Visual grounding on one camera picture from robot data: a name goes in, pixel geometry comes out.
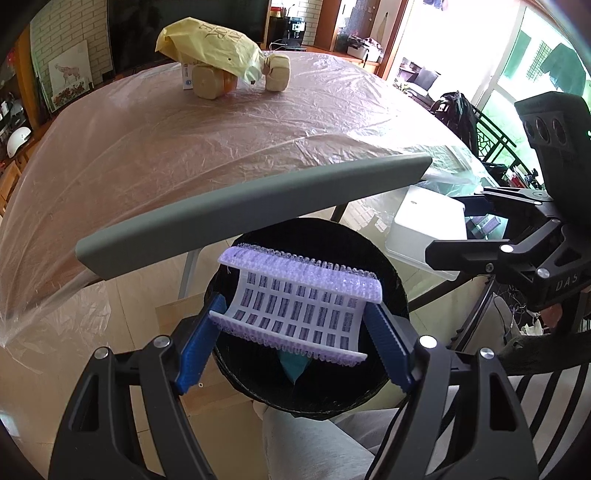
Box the white dome lamp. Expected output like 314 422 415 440
7 126 32 158

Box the black bag on chair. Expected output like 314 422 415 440
430 91 479 156

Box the grey table edge bumper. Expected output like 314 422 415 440
75 154 432 280

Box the purple pill blister sheet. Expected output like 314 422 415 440
212 244 383 366

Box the blue white medicine box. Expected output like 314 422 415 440
181 63 195 90

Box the yellow paper bag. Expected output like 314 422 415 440
155 17 266 84

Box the clear plastic box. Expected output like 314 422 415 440
385 186 467 281

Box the black coffee machine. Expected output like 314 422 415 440
281 17 307 50

